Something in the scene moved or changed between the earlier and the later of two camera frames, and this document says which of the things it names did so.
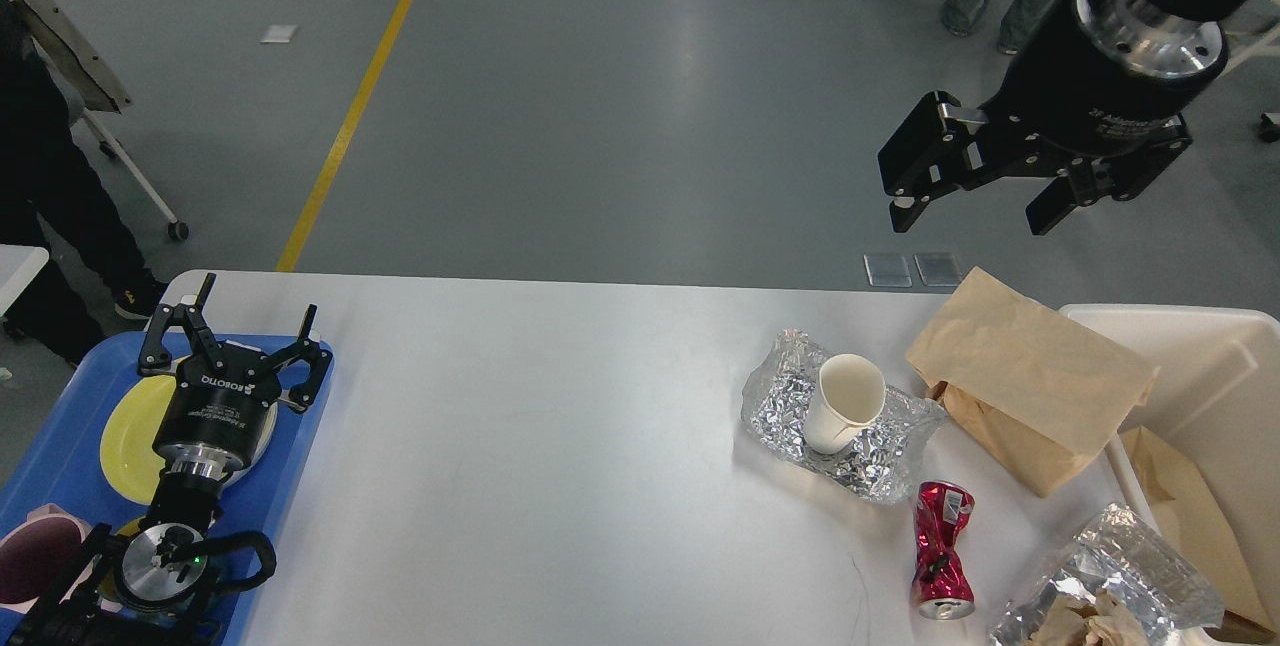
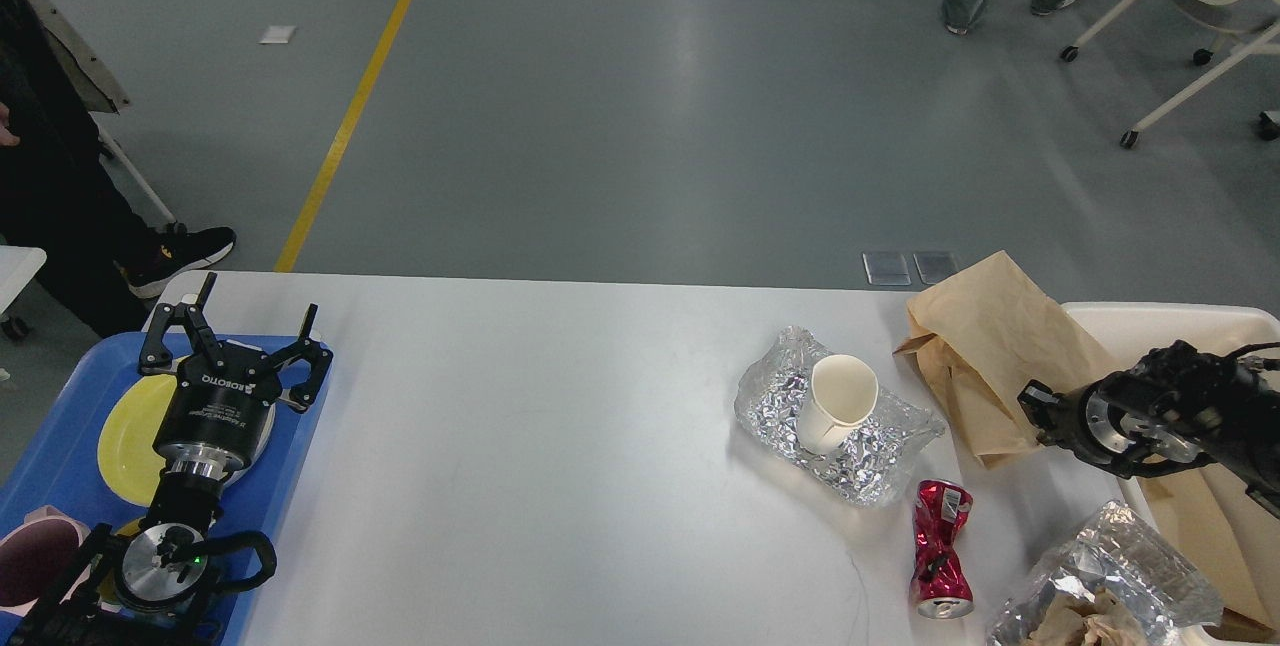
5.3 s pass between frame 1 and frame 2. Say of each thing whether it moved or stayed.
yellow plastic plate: stayed
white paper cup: stayed
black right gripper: moved
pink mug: stayed
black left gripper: stayed
